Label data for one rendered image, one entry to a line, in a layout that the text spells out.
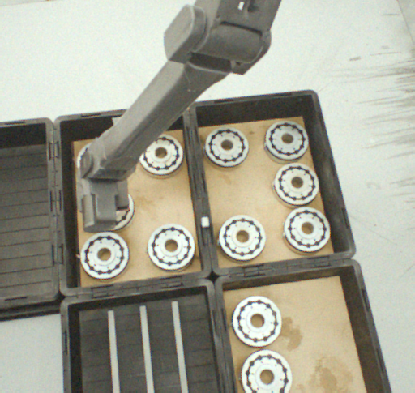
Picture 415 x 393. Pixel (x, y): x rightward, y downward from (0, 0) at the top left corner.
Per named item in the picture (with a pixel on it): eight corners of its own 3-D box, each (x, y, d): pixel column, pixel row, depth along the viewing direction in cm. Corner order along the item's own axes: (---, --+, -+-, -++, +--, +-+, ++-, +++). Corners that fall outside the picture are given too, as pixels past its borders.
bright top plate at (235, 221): (215, 220, 111) (215, 219, 111) (258, 211, 112) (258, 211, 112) (225, 264, 108) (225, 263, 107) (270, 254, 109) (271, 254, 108)
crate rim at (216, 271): (187, 107, 115) (187, 101, 113) (314, 93, 118) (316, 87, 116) (212, 279, 102) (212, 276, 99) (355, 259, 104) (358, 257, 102)
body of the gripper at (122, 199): (130, 207, 102) (125, 195, 95) (79, 214, 101) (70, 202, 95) (127, 178, 104) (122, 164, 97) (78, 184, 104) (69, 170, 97)
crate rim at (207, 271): (55, 121, 113) (53, 116, 111) (187, 107, 115) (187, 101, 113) (62, 299, 99) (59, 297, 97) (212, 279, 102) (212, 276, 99)
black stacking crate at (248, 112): (189, 126, 124) (188, 104, 114) (305, 114, 127) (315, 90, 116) (211, 285, 111) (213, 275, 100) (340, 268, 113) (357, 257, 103)
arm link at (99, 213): (135, 151, 90) (89, 147, 85) (143, 211, 86) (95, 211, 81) (112, 177, 99) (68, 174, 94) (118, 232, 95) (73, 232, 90)
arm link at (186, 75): (267, 12, 60) (189, -11, 54) (275, 53, 58) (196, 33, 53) (129, 155, 94) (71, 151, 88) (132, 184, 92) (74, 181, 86)
